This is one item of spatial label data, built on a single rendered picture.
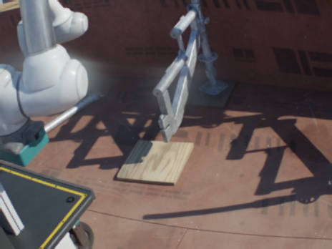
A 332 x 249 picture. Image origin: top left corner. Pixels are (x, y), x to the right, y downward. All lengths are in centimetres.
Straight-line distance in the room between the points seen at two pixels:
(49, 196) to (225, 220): 75
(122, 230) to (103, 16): 156
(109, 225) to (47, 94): 93
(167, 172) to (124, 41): 113
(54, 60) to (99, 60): 197
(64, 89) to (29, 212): 67
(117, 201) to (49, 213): 55
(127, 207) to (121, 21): 133
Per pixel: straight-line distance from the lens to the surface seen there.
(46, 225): 179
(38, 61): 139
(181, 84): 247
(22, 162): 155
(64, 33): 166
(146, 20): 301
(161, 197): 223
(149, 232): 208
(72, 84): 139
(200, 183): 226
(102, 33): 322
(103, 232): 214
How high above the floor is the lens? 146
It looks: 33 degrees down
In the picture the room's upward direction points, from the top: 14 degrees counter-clockwise
